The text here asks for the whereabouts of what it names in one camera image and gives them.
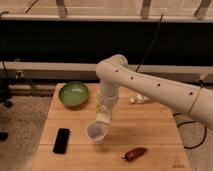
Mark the white crumpled object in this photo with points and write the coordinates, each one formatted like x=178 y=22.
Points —
x=138 y=99

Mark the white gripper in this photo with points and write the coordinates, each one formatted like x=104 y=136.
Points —
x=105 y=104

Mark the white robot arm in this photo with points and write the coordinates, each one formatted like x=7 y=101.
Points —
x=194 y=101

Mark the black rectangular remote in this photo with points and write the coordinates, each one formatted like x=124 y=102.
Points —
x=61 y=141

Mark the red chili pepper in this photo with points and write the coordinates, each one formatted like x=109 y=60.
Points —
x=134 y=154

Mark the green bowl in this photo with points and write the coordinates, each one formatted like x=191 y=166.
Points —
x=73 y=94

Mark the white ceramic cup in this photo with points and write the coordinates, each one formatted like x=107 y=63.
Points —
x=96 y=132

